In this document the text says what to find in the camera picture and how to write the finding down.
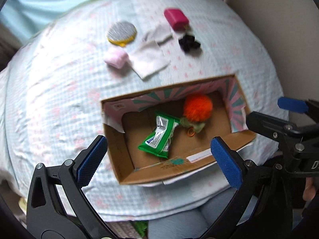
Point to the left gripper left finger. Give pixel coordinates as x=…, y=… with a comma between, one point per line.
x=57, y=207

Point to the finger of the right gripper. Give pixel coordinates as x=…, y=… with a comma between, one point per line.
x=308, y=107
x=270, y=126

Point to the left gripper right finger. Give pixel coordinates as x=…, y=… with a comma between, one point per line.
x=259, y=208

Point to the black scrunchie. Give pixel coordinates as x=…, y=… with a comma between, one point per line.
x=188, y=43

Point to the magenta leather pouch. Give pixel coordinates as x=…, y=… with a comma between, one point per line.
x=176, y=18

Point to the white textured cloth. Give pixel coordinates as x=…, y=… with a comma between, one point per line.
x=148, y=59

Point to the grey microfibre cloth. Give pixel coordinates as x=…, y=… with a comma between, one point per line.
x=160, y=34

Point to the pink knitted item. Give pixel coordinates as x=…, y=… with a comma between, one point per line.
x=116, y=58

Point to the person's hand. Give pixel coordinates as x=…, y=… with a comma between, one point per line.
x=310, y=189

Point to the green wet wipes pack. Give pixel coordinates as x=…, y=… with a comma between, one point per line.
x=159, y=141

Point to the orange fluffy pompom keychain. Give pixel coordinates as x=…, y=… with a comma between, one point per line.
x=197, y=109

